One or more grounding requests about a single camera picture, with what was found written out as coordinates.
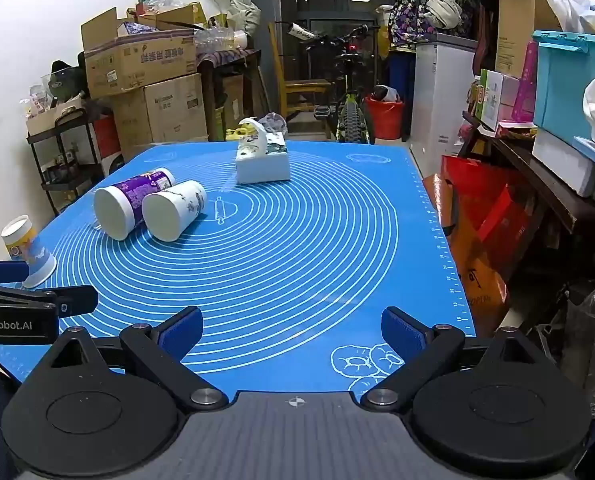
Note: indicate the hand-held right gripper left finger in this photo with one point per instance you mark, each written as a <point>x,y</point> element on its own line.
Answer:
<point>180,332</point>

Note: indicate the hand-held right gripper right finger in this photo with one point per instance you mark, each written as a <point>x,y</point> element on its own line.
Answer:
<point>402,331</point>

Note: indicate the yellow and blue paper cup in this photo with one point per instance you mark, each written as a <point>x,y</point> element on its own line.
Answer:
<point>25,250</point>

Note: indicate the purple paper cup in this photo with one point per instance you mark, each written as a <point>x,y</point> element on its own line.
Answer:
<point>137,192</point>

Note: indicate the white flower print paper cup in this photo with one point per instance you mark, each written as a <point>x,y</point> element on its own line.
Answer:
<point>177,205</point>

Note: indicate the black metal shelf rack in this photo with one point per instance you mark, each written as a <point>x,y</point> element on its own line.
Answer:
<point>67,175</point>

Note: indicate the red paper bag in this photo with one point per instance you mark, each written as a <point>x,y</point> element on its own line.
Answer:
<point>477,230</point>

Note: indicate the blue silicone baking mat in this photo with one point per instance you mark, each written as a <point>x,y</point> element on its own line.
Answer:
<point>302,240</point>

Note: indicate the small open box of snacks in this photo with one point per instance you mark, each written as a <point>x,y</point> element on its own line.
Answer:
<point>52,115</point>

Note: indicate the brown cardboard box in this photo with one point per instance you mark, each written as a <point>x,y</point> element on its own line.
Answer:
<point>130,125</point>
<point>175,107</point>

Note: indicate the white tissue box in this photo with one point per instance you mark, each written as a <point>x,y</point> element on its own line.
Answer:
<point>262,165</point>

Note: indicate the dark bag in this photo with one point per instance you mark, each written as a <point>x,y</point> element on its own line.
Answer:
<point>65,82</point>

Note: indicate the red plastic bucket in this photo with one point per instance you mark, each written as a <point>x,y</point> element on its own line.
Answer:
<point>385,117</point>

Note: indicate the bicycle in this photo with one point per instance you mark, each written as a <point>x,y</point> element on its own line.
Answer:
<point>350,110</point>

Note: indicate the white flat box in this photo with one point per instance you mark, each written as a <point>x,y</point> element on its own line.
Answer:
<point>562,162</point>

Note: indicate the white chest freezer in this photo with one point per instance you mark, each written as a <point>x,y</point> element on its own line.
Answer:
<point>440,100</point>

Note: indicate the large open cardboard box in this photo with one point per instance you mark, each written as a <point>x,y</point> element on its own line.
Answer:
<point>137,60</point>

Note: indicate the small white printed box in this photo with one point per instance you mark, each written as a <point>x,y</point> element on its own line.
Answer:
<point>497,97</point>

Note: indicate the dark wooden side table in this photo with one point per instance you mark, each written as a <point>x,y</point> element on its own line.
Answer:
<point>227,75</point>

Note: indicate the wooden chair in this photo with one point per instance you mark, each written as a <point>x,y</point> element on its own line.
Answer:
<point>302,87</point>

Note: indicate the pink box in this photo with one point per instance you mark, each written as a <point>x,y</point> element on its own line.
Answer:
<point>526,85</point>

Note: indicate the light blue plastic storage bin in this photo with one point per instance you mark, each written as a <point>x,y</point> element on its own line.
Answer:
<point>560,90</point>

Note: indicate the floral print bag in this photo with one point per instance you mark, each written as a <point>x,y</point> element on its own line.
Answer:
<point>410,17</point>

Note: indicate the grey cloth bundle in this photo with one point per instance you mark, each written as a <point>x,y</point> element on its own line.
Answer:
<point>447,7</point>

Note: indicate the tall cardboard box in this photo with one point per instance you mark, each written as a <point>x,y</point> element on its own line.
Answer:
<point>520,25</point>

